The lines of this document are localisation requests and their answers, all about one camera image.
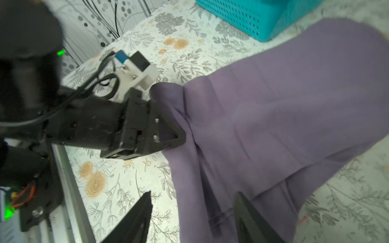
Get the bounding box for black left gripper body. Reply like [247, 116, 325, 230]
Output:
[45, 88, 150, 160]

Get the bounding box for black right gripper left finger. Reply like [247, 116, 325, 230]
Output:
[102, 191, 153, 243]

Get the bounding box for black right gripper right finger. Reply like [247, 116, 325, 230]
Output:
[234, 192, 284, 243]

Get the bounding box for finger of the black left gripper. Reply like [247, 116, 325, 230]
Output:
[145, 100, 186, 155]

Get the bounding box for purple long pants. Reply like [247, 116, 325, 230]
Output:
[150, 19, 389, 243]

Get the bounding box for floral patterned tablecloth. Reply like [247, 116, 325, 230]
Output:
[63, 1, 389, 243]

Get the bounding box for teal plastic basket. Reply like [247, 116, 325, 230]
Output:
[196, 0, 323, 42]

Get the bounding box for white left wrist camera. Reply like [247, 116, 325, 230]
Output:
[113, 50, 160, 103]

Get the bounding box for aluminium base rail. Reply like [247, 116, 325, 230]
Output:
[28, 144, 96, 243]

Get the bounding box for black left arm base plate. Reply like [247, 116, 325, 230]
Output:
[19, 144, 63, 232]

